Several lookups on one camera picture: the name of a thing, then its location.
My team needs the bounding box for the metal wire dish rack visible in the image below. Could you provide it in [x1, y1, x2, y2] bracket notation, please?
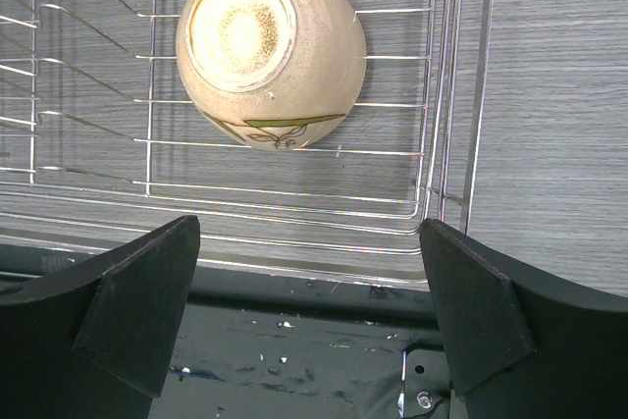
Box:
[1, 0, 492, 284]

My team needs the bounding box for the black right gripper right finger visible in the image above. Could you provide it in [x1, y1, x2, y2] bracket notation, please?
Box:
[419, 219, 627, 418]

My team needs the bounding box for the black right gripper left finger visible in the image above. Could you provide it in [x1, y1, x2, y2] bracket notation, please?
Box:
[1, 216, 200, 418]

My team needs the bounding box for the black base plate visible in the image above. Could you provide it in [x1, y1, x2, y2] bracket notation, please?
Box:
[1, 246, 466, 418]

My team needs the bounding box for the beige speckled bowl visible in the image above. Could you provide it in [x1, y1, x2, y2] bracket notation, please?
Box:
[176, 0, 367, 151]

